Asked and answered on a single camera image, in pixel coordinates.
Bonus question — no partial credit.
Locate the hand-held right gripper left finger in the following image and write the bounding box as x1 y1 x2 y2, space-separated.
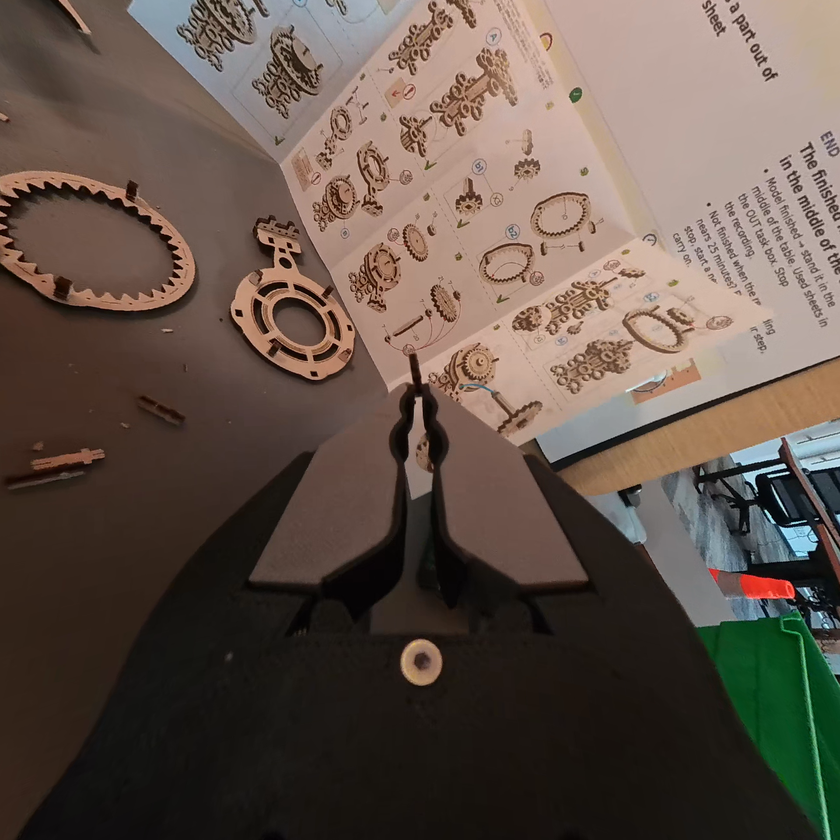
248 384 421 621

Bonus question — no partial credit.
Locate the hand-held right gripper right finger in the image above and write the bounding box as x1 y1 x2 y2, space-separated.
422 384 592 608

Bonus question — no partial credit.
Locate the short notched wooden piece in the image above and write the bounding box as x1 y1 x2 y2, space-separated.
138 395 186 426

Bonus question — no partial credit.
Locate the orange traffic cone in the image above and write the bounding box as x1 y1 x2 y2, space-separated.
709 567 797 602

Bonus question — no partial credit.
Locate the wooden axle stick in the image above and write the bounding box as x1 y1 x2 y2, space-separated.
31 448 106 471

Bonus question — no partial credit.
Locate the thin dark wooden stick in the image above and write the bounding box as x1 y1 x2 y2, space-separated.
5 470 88 490

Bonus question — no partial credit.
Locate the green plastic bin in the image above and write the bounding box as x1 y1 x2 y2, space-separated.
696 610 840 840

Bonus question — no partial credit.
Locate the folded assembly instruction leaflet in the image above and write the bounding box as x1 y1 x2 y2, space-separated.
128 0 775 439

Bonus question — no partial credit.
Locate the white printed instruction sheet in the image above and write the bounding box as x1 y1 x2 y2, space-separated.
537 0 840 464

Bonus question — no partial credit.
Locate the wooden sheet offcut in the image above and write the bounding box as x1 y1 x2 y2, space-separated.
51 0 93 35

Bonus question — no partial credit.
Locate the wooden round frame part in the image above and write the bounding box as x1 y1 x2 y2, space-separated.
230 217 357 383

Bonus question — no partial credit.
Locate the wooden toothed ring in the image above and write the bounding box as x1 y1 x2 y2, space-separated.
0 172 196 309

